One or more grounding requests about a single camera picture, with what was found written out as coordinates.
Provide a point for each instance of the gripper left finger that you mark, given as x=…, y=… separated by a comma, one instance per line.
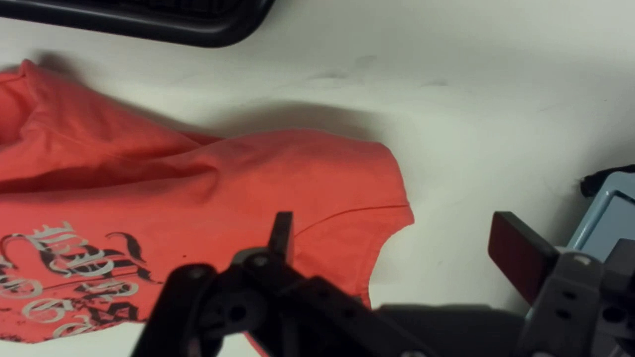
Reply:
x=278, y=302

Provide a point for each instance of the orange printed cloth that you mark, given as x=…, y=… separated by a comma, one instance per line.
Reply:
x=198, y=198

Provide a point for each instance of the light blue box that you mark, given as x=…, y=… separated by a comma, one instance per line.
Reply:
x=607, y=218

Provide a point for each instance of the black keyboard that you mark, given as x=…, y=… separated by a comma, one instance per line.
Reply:
x=163, y=20

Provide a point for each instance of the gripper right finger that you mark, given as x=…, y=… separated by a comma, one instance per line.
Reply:
x=555, y=277

